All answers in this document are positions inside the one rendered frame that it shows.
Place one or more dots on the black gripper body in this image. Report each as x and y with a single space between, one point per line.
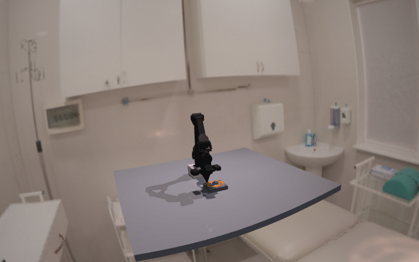
195 172

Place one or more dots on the orange round plate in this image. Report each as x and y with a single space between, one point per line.
209 184

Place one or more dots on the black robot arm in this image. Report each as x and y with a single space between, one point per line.
202 143

